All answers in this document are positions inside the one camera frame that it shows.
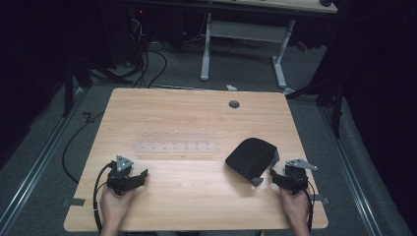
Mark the white paper scrap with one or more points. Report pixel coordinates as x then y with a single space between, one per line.
231 87

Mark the black pouch with grey tabs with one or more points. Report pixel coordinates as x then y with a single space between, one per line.
251 157

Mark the grey tape strip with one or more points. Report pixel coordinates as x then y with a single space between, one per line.
76 202
323 199

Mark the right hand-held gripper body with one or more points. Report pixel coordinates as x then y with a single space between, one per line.
296 178

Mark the person's left hand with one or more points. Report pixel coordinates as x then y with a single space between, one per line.
114 205

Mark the black metal stand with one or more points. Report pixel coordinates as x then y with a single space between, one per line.
331 98
73 82

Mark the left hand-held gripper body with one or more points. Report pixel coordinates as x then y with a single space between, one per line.
120 177

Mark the black round desk grommet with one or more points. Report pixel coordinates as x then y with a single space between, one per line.
234 104

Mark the small red object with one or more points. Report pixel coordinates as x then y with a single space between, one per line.
302 46

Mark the clear plastic rack with holes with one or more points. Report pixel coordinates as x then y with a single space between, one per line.
177 144

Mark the white-legged desk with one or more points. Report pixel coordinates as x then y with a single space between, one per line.
246 31

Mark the person's right hand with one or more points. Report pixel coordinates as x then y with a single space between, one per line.
294 206

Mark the metal floor rail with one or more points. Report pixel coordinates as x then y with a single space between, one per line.
36 170
349 170

